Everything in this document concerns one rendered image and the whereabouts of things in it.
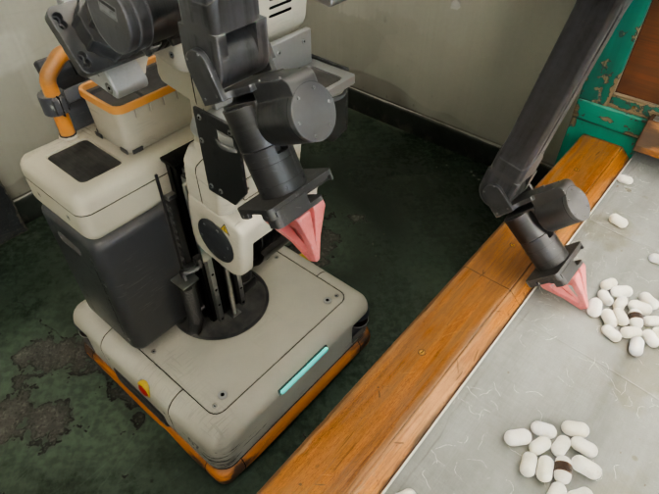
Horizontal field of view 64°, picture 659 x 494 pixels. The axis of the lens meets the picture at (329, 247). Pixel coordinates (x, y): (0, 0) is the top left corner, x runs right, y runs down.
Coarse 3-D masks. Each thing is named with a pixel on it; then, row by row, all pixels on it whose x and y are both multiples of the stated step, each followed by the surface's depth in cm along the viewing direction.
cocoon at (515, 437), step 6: (510, 432) 73; (516, 432) 73; (522, 432) 73; (528, 432) 73; (504, 438) 73; (510, 438) 72; (516, 438) 72; (522, 438) 72; (528, 438) 72; (510, 444) 72; (516, 444) 72; (522, 444) 72
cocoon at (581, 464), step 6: (576, 456) 71; (582, 456) 70; (576, 462) 70; (582, 462) 70; (588, 462) 70; (576, 468) 70; (582, 468) 69; (588, 468) 69; (594, 468) 69; (600, 468) 69; (588, 474) 69; (594, 474) 69; (600, 474) 69
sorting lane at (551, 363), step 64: (640, 192) 114; (576, 256) 100; (640, 256) 100; (512, 320) 89; (576, 320) 89; (512, 384) 80; (576, 384) 80; (640, 384) 80; (448, 448) 73; (512, 448) 73; (640, 448) 73
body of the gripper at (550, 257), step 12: (540, 240) 86; (552, 240) 86; (528, 252) 88; (540, 252) 87; (552, 252) 86; (564, 252) 87; (576, 252) 88; (540, 264) 88; (552, 264) 87; (564, 264) 85; (540, 276) 87; (552, 276) 85
